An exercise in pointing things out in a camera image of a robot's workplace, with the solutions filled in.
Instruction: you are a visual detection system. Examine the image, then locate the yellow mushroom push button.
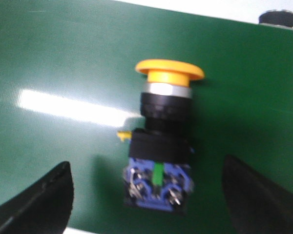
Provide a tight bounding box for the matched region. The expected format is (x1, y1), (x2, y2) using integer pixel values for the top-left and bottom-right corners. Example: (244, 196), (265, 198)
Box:
(117, 59), (205, 214)

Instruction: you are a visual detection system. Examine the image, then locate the black round object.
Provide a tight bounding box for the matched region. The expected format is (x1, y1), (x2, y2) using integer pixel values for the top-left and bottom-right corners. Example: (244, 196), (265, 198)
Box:
(258, 10), (293, 28)

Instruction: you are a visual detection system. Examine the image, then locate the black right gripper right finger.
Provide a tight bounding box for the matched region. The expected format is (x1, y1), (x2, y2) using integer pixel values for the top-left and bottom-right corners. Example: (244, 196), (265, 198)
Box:
(222, 155), (293, 234)

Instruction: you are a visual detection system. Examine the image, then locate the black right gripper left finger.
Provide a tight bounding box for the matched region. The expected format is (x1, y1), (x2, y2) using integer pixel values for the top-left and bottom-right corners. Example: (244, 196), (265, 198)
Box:
(0, 161), (74, 234)

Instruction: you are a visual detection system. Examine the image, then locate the green conveyor belt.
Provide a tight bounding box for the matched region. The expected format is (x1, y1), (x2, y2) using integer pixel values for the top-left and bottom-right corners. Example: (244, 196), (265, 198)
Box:
(0, 0), (293, 234)

